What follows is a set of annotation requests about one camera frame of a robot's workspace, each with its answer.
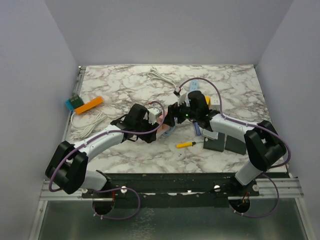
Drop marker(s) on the blue red screwdriver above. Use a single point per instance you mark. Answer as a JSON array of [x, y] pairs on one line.
[[197, 129]]

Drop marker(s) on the yellow handled screwdriver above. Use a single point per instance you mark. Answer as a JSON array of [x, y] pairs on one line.
[[185, 145]]

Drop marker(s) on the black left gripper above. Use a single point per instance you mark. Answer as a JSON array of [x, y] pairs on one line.
[[148, 137]]

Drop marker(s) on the light blue power strip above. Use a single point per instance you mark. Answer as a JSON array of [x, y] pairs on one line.
[[193, 86]]

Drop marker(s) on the teal blue plug block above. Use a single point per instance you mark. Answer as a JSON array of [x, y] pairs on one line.
[[74, 102]]

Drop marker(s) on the orange power strip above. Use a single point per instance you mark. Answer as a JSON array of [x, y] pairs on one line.
[[87, 106]]

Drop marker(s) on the black flat block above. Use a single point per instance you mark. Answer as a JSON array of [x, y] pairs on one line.
[[234, 145]]

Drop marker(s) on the yellow cube socket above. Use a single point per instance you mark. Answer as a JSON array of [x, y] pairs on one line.
[[208, 100]]

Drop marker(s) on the black block under box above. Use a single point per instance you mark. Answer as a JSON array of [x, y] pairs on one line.
[[217, 145]]

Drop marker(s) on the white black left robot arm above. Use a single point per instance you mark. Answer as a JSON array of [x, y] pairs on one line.
[[67, 170]]

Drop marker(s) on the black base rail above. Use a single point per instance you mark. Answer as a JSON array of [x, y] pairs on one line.
[[176, 190]]

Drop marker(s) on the white tiger cube socket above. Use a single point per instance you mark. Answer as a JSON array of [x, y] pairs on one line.
[[215, 104]]

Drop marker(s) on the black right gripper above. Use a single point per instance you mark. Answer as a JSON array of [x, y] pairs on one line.
[[173, 110]]

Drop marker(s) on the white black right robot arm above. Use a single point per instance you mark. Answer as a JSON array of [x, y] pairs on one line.
[[264, 145]]

